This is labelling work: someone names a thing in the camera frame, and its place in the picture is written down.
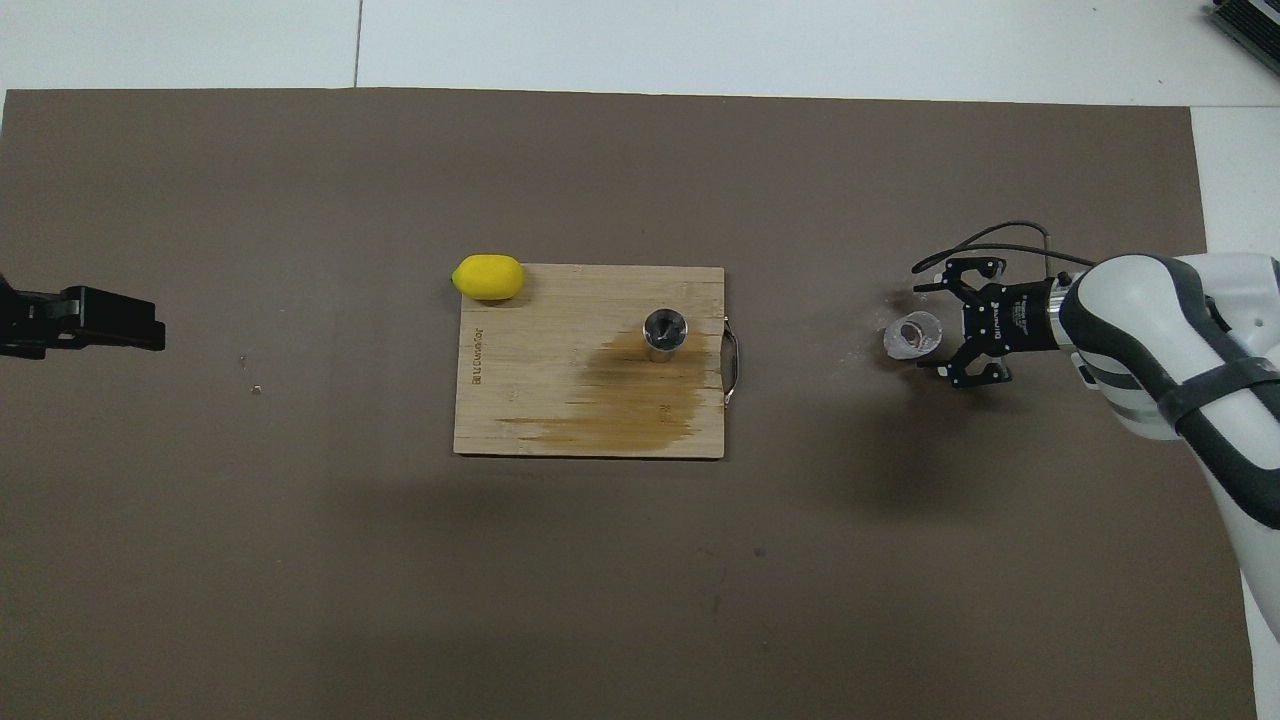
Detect steel double jigger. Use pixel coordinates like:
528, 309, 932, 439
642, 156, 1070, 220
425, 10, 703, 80
642, 308, 689, 364

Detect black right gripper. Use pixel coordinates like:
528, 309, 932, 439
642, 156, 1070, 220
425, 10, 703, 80
913, 257, 1063, 390

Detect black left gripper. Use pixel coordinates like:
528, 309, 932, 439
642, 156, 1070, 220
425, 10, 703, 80
0, 275, 166, 359

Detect wooden cutting board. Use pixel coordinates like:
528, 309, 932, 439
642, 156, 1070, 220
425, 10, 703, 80
453, 264, 742, 460

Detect small clear glass cup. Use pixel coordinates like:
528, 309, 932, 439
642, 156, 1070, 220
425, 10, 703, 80
882, 311, 944, 362

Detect dark ribbed device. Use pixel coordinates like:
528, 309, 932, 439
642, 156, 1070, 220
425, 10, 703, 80
1208, 0, 1280, 49

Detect yellow lemon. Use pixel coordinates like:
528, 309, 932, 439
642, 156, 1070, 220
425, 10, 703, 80
451, 254, 526, 303

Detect brown table mat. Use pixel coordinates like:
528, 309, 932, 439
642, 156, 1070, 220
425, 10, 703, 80
0, 88, 1259, 720

